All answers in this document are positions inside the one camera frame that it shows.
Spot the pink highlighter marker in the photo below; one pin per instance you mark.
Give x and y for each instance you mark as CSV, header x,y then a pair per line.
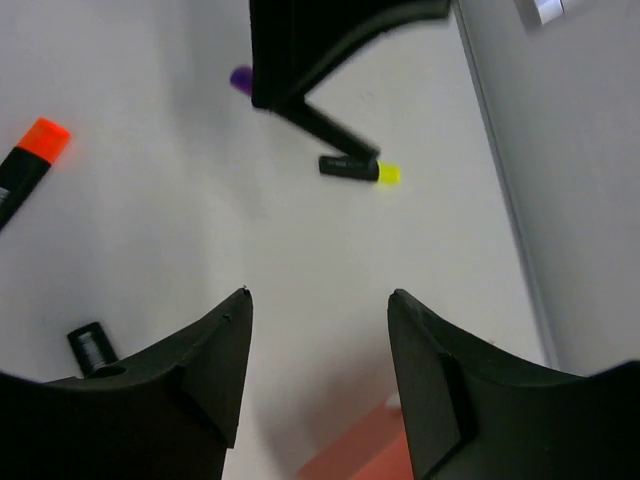
x,y
91,348

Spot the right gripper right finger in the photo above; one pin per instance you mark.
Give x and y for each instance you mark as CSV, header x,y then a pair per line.
x,y
474,411

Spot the red drawer box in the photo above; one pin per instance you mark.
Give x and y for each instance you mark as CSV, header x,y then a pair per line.
x,y
375,447

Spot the orange highlighter marker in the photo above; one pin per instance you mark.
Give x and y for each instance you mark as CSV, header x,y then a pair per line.
x,y
28,163

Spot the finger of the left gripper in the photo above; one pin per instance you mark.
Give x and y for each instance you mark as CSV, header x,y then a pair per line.
x,y
296,44
324,128

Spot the purple highlighter marker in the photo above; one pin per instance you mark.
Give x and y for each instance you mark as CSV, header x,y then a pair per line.
x,y
241,79

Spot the yellow highlighter marker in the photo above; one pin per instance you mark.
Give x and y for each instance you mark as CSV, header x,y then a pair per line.
x,y
371,171

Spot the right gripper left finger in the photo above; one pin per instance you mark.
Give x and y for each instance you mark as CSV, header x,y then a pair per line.
x,y
170,411

